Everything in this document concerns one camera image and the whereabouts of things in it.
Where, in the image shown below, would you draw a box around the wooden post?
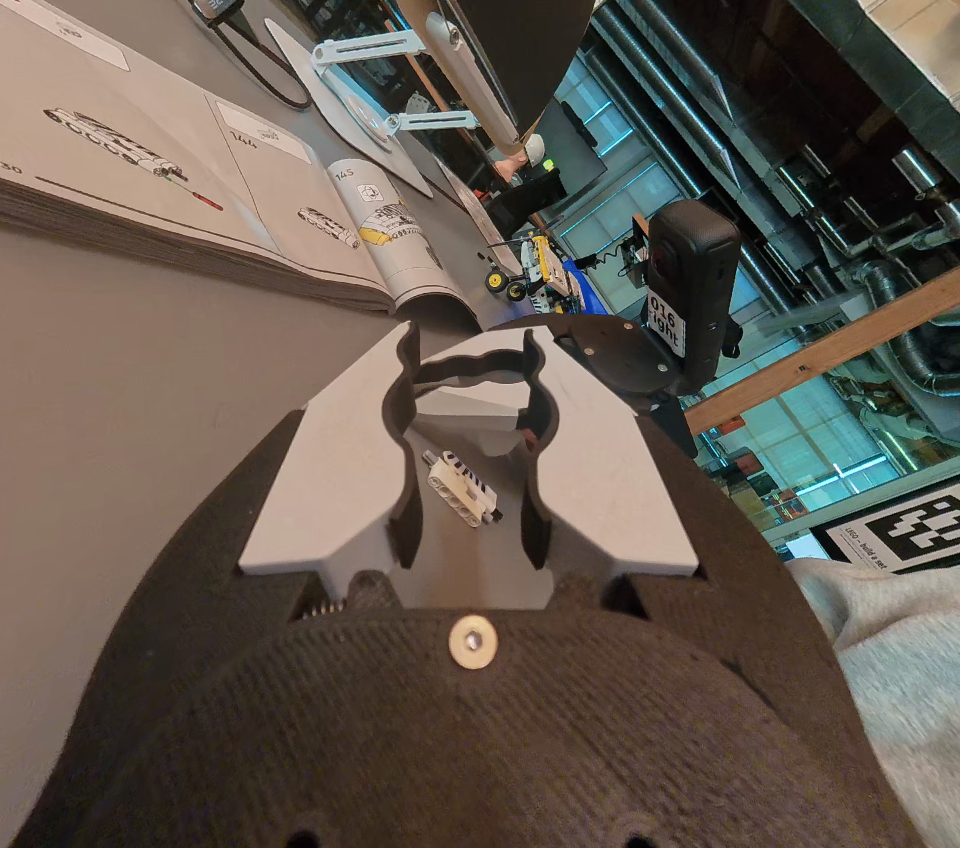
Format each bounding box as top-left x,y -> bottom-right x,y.
682,270 -> 960,437

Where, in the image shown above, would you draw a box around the white monitor stand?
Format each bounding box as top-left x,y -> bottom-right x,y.
266,15 -> 481,198

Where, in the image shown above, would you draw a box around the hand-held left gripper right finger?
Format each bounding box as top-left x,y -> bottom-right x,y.
522,329 -> 700,594

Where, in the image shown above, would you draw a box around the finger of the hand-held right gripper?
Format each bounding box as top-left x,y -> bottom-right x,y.
414,381 -> 543,452
416,330 -> 535,399

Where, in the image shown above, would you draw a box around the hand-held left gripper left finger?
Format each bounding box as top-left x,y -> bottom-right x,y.
237,320 -> 423,594

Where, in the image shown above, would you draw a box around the lego vehicle model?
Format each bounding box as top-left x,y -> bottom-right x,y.
483,227 -> 582,318

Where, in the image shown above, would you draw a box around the open lego instruction booklet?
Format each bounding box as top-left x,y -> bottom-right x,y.
0,0 -> 485,332

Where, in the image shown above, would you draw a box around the white striped lego assembly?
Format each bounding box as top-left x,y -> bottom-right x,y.
426,447 -> 505,528

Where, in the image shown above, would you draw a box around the framed marker sign on stand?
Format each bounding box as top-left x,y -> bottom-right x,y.
808,479 -> 960,576

